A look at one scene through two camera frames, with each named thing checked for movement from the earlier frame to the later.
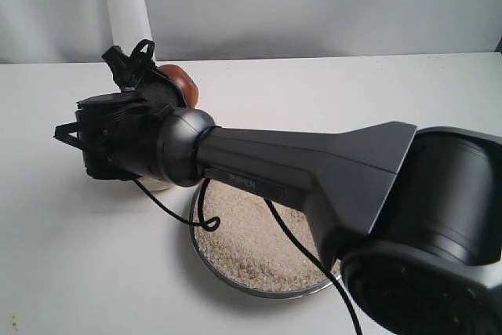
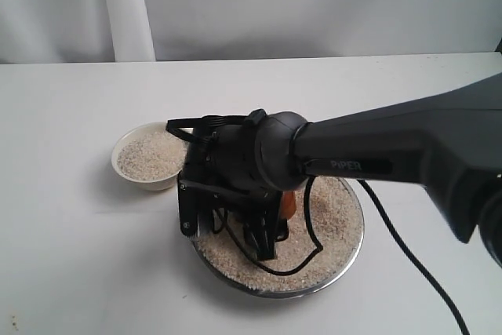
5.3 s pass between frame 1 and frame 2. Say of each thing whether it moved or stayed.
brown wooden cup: moved
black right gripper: moved
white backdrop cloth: stayed
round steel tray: stayed
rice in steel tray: stayed
